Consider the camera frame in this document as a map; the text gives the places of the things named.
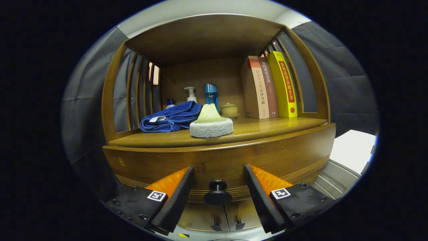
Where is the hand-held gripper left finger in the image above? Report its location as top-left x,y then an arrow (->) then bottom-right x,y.
104,166 -> 195,234

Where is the beige orange book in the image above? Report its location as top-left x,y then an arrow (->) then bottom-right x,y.
240,56 -> 270,119

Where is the wooden countertop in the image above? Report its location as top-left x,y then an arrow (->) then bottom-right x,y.
109,116 -> 329,148

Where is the wooden cabinet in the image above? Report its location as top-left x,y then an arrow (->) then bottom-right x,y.
101,13 -> 331,232

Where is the tall blue glass bottle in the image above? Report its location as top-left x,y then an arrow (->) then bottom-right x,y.
205,83 -> 219,112

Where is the white pump bottle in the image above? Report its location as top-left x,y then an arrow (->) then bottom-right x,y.
184,87 -> 198,103

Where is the green scrub brush white pad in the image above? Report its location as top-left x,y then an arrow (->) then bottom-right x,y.
190,103 -> 234,138

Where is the yellow book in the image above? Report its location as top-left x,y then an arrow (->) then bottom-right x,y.
266,51 -> 298,118

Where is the black round drawer knob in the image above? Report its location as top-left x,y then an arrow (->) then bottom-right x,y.
204,180 -> 232,206

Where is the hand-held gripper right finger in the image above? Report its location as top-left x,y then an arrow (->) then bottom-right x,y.
243,163 -> 335,235

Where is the brown book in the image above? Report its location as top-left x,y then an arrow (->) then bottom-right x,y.
258,57 -> 279,118

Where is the yellow-green lidded teacup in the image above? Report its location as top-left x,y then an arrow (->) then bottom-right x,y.
219,103 -> 240,119

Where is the grey ribbed panel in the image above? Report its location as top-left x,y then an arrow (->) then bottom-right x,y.
313,159 -> 361,198

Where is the white table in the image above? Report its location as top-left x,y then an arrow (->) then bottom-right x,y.
329,130 -> 378,174

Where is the blue folded towel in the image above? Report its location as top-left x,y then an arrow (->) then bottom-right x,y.
140,101 -> 203,133

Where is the wooden drawer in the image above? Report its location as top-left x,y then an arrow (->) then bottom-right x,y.
102,123 -> 336,204

